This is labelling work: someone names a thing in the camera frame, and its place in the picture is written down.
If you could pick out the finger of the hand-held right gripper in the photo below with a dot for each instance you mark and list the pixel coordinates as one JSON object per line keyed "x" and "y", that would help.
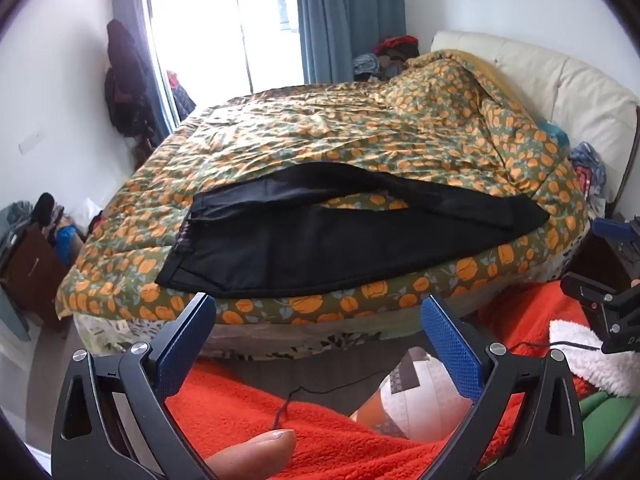
{"x": 582, "y": 285}
{"x": 612, "y": 230}

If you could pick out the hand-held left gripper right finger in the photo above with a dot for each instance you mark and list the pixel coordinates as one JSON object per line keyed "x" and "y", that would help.
{"x": 452, "y": 350}

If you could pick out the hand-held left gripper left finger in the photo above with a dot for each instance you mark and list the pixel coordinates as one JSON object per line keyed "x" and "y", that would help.
{"x": 182, "y": 350}

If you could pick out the black pants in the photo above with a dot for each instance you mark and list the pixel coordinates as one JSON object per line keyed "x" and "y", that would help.
{"x": 320, "y": 240}

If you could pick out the person's left hand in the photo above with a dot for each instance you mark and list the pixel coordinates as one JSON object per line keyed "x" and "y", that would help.
{"x": 250, "y": 452}

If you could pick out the dark wooden nightstand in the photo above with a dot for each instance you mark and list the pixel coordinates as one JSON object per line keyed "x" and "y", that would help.
{"x": 592, "y": 260}

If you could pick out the white fleece cloth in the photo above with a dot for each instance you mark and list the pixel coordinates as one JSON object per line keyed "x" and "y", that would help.
{"x": 595, "y": 360}

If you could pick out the white patterned cloth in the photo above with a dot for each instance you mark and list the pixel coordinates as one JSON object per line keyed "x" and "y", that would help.
{"x": 430, "y": 400}

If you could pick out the heap of colourful clothes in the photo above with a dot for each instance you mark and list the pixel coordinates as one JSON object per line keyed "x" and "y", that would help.
{"x": 590, "y": 165}

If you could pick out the green cloth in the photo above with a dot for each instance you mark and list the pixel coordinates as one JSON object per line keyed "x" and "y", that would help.
{"x": 607, "y": 435}

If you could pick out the cream padded headboard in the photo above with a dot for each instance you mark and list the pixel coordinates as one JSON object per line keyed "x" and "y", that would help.
{"x": 575, "y": 85}

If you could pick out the orange fleece garment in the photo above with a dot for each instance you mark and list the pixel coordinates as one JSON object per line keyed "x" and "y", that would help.
{"x": 340, "y": 450}

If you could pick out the blue bag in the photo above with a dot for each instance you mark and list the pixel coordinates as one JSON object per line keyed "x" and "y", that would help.
{"x": 66, "y": 246}

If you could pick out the brown wooden cabinet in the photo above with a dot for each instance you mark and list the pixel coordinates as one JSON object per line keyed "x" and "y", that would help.
{"x": 30, "y": 275}

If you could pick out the black rounded object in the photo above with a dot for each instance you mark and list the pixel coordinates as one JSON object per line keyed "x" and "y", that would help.
{"x": 44, "y": 210}

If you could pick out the grey clothes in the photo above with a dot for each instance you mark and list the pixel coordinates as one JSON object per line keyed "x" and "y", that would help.
{"x": 14, "y": 212}

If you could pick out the green quilt with orange print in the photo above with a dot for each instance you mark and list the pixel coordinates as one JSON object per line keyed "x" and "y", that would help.
{"x": 300, "y": 125}

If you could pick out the red and plaid clothes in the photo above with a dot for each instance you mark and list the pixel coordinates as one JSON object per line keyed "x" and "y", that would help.
{"x": 181, "y": 95}

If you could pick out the dark hanging coats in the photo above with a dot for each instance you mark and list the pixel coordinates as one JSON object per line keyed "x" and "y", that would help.
{"x": 125, "y": 85}

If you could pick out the pile of mixed clothes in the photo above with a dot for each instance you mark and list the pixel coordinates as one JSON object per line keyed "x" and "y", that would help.
{"x": 385, "y": 57}

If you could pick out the window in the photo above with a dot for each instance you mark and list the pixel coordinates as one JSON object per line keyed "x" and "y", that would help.
{"x": 210, "y": 35}

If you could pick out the white wall outlet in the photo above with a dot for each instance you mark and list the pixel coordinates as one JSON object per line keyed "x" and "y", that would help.
{"x": 32, "y": 141}

